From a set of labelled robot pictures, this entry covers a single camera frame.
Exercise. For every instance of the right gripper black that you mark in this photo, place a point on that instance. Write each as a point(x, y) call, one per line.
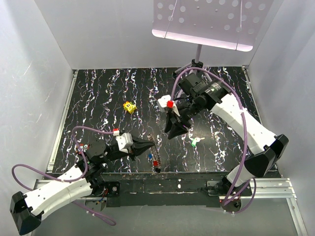
point(176, 128)

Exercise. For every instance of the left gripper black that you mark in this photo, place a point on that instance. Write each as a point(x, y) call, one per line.
point(140, 146)

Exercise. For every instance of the green key tag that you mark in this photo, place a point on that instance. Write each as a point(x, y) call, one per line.
point(194, 142)

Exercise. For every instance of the silver key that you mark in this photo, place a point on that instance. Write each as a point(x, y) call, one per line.
point(200, 139)

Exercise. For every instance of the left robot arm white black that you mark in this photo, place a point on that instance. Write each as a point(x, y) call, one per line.
point(83, 179)

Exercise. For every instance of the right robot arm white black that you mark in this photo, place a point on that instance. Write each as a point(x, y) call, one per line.
point(266, 147)

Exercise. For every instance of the yellow owl number block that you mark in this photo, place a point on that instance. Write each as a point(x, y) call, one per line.
point(129, 107)

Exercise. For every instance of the red owl number block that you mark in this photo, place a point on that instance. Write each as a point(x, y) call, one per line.
point(84, 147)

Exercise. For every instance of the lilac music stand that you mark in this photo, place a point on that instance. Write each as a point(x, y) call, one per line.
point(236, 25)

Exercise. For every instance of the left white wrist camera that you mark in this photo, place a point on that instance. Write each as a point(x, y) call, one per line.
point(124, 142)

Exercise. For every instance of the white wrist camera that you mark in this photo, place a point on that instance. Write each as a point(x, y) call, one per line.
point(165, 102)
point(124, 142)

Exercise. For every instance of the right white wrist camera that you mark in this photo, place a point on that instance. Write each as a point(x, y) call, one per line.
point(165, 102)

